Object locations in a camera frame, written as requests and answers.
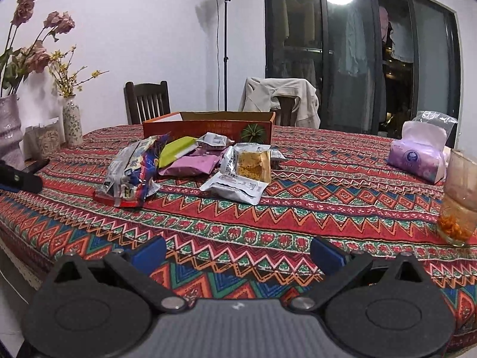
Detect purple tissue pack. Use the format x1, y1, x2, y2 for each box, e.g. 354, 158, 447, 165
386, 121, 450, 184

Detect clear yellow cake packet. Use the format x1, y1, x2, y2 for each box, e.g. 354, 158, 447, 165
220, 143, 273, 184

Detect black sliding glass door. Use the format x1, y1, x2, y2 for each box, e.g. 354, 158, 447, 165
264, 0, 463, 149

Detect yellow flower branches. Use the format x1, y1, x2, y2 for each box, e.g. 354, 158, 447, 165
48, 45, 110, 98

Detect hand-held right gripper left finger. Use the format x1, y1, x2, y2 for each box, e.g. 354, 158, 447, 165
48, 236, 189, 314

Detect small white snack packet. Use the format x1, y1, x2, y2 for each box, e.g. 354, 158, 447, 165
197, 132, 236, 152

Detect red snack packet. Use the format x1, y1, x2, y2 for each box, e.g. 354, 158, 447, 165
93, 188, 150, 209

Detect beige jacket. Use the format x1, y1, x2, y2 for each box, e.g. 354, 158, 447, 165
238, 77, 321, 129

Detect pink dried flowers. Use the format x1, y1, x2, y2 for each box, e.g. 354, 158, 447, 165
0, 0, 76, 98

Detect floor lamp on stand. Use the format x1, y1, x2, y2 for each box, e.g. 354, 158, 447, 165
213, 0, 236, 112

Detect clear storage container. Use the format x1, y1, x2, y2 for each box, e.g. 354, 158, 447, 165
23, 117, 63, 159

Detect small floral vase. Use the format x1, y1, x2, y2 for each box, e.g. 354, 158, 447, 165
61, 96, 84, 147

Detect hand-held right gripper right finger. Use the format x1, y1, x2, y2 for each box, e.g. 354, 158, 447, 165
290, 236, 426, 314

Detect dark wooden chair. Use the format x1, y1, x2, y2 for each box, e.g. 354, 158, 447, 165
124, 81, 172, 125
274, 96, 303, 126

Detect pale blue hanging garment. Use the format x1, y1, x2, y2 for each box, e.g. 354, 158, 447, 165
345, 7, 374, 76

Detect pink hanging garment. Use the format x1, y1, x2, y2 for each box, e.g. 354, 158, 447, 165
378, 5, 391, 42

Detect glass cup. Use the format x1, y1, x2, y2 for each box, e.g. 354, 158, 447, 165
437, 148, 477, 247

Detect white hanging garment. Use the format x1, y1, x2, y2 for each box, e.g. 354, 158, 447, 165
389, 21, 415, 63

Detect silver blue snack bag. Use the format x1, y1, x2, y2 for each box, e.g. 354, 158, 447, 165
95, 132, 173, 209

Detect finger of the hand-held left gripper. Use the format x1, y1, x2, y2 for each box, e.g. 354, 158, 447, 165
0, 161, 44, 195
24, 158, 50, 175

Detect clear plastic bag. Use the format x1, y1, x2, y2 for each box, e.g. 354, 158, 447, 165
415, 110, 459, 146

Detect pink snack packet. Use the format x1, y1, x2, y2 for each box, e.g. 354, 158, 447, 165
158, 152, 223, 178

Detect green snack packet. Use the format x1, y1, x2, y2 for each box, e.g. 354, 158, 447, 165
158, 136, 199, 168

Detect orange cardboard box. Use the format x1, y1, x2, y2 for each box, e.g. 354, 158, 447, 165
142, 111, 276, 146

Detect small silver snack packet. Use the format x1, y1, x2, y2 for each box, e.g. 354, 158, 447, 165
268, 148, 287, 169

